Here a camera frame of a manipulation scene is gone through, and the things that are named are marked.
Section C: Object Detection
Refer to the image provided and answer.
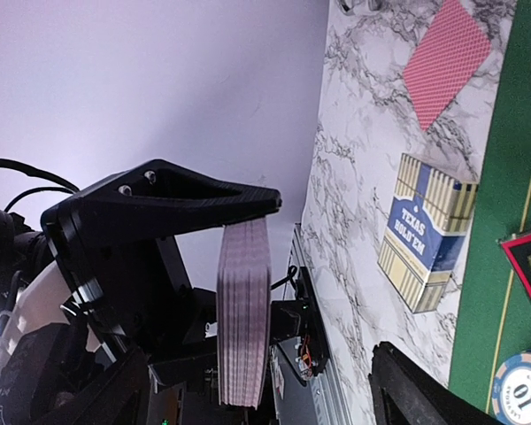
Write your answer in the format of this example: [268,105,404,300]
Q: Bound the round green poker mat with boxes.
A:
[449,1,531,413]

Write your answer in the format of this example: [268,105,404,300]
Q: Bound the dropped red card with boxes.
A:
[403,1,491,131]

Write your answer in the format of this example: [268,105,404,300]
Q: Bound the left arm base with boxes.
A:
[270,265,331,387]

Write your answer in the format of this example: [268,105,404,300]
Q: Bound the aluminium front rail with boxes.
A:
[269,223,351,424]

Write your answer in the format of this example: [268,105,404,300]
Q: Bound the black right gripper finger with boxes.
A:
[41,159,282,283]

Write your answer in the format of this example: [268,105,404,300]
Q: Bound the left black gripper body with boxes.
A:
[46,229,218,381]

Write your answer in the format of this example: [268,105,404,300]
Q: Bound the red back card deck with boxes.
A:
[216,218,272,408]

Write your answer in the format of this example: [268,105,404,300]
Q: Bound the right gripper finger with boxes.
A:
[368,341,499,425]
[0,348,150,424]

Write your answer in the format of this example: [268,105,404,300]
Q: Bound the blue gold card box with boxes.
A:
[377,153,478,313]

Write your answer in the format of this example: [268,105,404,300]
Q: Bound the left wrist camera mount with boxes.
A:
[0,260,98,395]

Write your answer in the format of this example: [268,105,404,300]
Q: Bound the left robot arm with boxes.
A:
[0,197,221,386]

